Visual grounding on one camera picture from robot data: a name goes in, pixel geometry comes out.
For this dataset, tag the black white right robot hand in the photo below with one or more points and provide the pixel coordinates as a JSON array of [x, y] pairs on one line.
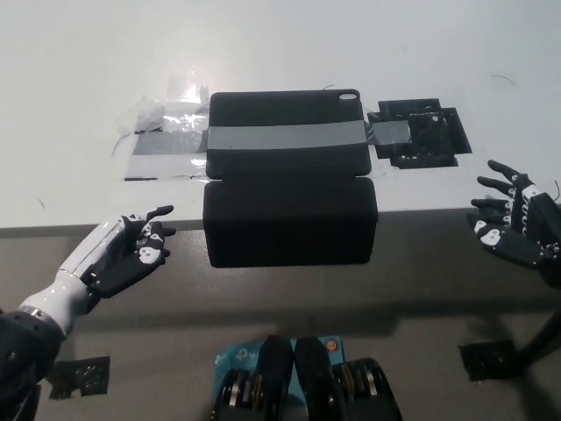
[[541, 228]]

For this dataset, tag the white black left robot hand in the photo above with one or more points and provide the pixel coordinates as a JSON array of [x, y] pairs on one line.
[[111, 259]]

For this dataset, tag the black folding tablet cover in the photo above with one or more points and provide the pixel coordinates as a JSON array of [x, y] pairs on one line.
[[289, 219]]

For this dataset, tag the black tape patch on desk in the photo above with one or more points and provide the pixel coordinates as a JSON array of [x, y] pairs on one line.
[[442, 144]]

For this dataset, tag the black robot body teal tops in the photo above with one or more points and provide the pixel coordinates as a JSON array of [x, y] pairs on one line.
[[313, 381]]

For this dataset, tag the clear tape strip dark edge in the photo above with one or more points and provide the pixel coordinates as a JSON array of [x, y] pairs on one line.
[[162, 166]]

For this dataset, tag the black floor tape patch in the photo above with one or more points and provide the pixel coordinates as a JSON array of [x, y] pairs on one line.
[[488, 360], [83, 375]]

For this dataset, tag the crumpled clear tape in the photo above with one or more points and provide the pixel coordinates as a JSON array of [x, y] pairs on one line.
[[151, 115]]

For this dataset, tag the thin dark thread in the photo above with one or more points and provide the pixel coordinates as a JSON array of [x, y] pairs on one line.
[[504, 78]]

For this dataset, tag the flat clear tape piece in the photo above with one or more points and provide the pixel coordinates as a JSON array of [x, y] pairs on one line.
[[183, 85]]

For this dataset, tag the grey duct tape strip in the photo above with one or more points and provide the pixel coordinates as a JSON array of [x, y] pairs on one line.
[[285, 137]]

